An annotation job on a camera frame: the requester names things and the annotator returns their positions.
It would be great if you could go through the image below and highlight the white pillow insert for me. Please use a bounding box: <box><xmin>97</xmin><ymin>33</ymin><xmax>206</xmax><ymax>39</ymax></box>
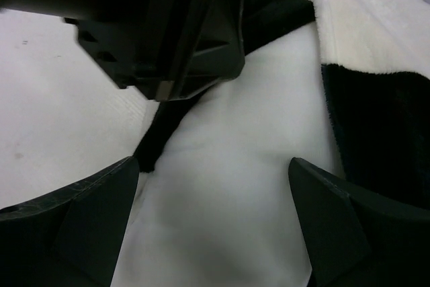
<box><xmin>112</xmin><ymin>24</ymin><xmax>343</xmax><ymax>286</ymax></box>

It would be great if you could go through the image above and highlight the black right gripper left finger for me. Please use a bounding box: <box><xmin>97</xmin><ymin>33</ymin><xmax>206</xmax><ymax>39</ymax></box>
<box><xmin>1</xmin><ymin>157</ymin><xmax>139</xmax><ymax>286</ymax></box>

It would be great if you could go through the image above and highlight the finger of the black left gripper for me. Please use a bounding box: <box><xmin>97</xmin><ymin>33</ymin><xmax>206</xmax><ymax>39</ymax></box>
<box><xmin>167</xmin><ymin>0</ymin><xmax>245</xmax><ymax>100</ymax></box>
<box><xmin>64</xmin><ymin>0</ymin><xmax>181</xmax><ymax>101</ymax></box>

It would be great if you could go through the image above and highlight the black white checkered pillowcase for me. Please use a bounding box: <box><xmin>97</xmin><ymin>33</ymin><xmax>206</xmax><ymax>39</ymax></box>
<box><xmin>135</xmin><ymin>0</ymin><xmax>429</xmax><ymax>208</ymax></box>

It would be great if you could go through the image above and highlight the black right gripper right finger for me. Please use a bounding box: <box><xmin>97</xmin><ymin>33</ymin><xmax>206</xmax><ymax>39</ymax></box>
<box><xmin>288</xmin><ymin>158</ymin><xmax>429</xmax><ymax>287</ymax></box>

